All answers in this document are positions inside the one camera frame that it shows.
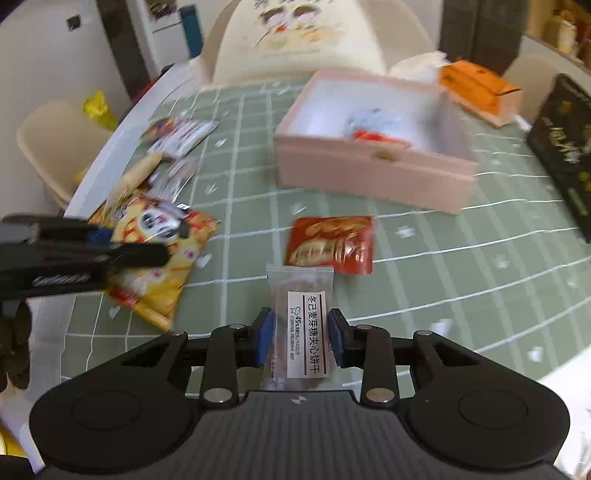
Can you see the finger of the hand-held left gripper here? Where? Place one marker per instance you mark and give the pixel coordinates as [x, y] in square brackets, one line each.
[143, 255]
[99, 235]

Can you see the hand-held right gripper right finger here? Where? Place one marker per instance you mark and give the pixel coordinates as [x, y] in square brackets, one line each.
[336, 341]

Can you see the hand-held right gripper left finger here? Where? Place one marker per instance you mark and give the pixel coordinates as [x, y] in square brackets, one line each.
[262, 337]

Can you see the yellow snack bag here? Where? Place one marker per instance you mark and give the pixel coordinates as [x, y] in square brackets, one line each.
[157, 281]

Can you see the clear biscuit packet white label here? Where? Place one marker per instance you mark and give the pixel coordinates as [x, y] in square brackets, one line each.
[300, 286]

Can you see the pink cardboard box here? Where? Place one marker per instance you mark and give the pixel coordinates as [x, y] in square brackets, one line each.
[369, 177]

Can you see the person's left hand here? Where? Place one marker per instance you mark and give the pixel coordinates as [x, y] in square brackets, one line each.
[16, 350]

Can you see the beige stick snack packet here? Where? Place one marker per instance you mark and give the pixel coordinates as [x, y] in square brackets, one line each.
[134, 177]

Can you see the silver snack packet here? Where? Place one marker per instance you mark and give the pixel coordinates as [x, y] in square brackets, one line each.
[178, 177]

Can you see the beige chair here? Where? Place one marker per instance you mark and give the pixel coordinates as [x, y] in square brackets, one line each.
[55, 143]

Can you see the green checked tablecloth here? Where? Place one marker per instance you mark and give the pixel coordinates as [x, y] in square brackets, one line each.
[438, 277]

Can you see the white red snack packet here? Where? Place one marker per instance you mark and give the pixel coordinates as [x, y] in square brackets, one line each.
[182, 136]

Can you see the yellow plastic bag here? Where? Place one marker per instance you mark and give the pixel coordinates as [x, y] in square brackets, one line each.
[99, 108]

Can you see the dark red labelled snack packet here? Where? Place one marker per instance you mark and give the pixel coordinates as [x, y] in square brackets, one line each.
[378, 138]

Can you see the blue bottle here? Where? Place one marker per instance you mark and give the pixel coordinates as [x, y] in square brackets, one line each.
[192, 32]

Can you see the cream cartoon chair cover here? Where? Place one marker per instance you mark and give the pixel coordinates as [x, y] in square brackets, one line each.
[295, 41]

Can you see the orange tissue box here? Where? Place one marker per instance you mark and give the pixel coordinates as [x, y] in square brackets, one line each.
[480, 90]

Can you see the black gold-print bag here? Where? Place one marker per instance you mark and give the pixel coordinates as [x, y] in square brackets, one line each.
[563, 152]

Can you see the wooden wall shelf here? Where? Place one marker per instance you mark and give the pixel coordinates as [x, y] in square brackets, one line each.
[561, 27]

